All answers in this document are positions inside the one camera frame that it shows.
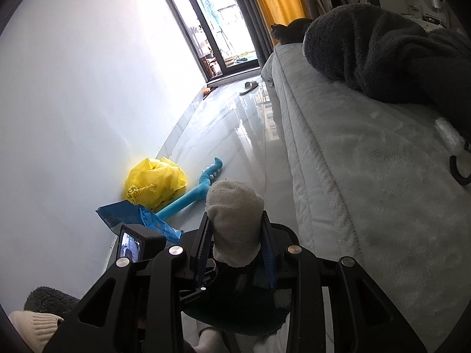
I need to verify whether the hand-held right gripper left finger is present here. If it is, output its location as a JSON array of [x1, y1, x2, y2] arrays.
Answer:
[[44, 215, 218, 353]]

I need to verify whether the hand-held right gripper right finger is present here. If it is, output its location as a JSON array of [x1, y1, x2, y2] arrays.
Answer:
[[259, 209, 428, 353]]

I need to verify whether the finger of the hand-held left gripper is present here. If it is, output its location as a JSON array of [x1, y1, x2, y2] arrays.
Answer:
[[180, 259, 218, 304]]

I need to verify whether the white sock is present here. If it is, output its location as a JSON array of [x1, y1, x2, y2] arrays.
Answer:
[[205, 180, 266, 268]]

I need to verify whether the blue printed packet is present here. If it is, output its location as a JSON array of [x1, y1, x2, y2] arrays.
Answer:
[[96, 202, 184, 244]]

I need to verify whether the yellow plastic bag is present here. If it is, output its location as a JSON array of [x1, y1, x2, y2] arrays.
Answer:
[[124, 156, 188, 210]]

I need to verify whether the grey fuzzy cloth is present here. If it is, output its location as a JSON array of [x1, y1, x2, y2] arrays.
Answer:
[[23, 285, 79, 313]]

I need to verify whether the bed with grey sheet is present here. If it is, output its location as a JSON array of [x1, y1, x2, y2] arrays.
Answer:
[[261, 42, 471, 339]]

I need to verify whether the black curved plastic piece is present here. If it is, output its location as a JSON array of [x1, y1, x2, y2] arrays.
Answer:
[[450, 154, 471, 185]]

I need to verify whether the clear bubble wrap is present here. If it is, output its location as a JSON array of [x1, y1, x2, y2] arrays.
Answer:
[[434, 118, 465, 148]]

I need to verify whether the black framed glass door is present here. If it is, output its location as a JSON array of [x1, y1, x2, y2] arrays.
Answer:
[[152, 0, 260, 81]]

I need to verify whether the dark cat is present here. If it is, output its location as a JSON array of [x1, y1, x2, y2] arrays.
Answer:
[[270, 18, 315, 45]]

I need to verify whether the dark grey fleece blanket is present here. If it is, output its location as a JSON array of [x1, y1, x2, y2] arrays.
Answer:
[[302, 3, 471, 136]]

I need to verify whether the white dressing table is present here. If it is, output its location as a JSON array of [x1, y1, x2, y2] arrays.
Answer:
[[403, 0, 452, 27]]

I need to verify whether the teal long-handled tool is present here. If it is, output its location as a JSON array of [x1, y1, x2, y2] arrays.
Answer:
[[155, 157, 224, 221]]

